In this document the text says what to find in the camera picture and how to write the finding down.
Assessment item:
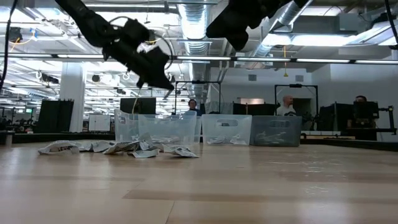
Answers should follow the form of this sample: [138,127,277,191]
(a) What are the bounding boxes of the black room divider panel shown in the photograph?
[34,98,75,134]

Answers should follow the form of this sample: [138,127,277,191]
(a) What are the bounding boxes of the yellow hanging pull cord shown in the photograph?
[282,45,289,78]

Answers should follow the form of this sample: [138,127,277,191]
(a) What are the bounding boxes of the black overhead cable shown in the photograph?
[384,0,398,50]
[0,0,19,91]

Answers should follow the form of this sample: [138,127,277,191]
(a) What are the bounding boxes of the black monitor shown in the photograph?
[119,97,157,115]

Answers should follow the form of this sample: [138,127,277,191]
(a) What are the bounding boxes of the black post stand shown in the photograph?
[377,105,398,135]

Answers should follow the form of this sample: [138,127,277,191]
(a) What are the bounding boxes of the grey plastic bin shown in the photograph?
[250,115,303,147]

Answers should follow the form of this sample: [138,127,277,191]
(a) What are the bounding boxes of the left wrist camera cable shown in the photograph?
[108,15,174,71]

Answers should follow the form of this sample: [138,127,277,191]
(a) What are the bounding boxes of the black low partition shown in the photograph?
[232,102,282,116]

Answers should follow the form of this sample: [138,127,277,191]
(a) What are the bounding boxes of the person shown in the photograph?
[275,95,297,117]
[187,98,203,116]
[347,95,379,128]

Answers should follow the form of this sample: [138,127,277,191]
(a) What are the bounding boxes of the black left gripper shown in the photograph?
[102,39,175,91]

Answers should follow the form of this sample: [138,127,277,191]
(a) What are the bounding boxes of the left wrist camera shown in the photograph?
[121,17,150,46]

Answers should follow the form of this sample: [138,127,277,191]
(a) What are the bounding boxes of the long ceiling light bar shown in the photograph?
[0,52,398,65]

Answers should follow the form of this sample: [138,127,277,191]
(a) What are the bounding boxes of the black ceiling cable reel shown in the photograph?
[6,26,23,44]

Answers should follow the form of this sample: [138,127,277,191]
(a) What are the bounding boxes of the small clear plastic bin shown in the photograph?
[201,114,253,146]

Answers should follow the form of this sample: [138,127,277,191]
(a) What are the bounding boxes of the black desk monitors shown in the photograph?
[318,101,380,130]

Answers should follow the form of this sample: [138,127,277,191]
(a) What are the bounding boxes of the large clear plastic bin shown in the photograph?
[113,108,201,144]

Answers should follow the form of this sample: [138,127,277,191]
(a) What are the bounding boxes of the long white bandage wrapper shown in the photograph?
[254,130,289,146]

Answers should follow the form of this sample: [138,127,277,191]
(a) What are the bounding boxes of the white cabinet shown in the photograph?
[88,114,112,133]

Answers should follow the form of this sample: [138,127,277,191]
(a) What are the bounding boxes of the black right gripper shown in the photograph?
[205,0,299,52]

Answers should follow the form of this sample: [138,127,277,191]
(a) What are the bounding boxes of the silver ventilation duct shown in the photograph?
[245,0,312,68]
[177,0,213,103]

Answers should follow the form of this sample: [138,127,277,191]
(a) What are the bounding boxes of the white building pillar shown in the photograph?
[59,62,87,133]

